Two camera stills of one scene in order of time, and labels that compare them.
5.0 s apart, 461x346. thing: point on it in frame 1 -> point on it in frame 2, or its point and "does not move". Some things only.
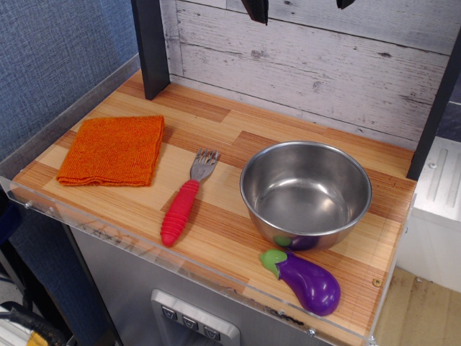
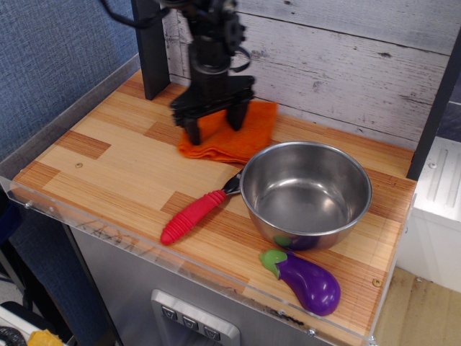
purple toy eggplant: x=315 y=289 does not move
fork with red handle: x=176 y=218 -> x=187 y=217
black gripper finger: x=343 y=3 -> x=236 y=114
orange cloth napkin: x=117 y=151 -> x=220 y=139
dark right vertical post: x=437 y=114 does not move
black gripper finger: x=257 y=9 -> x=194 y=131
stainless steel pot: x=305 y=194 does not move
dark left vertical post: x=151 y=45 does not move
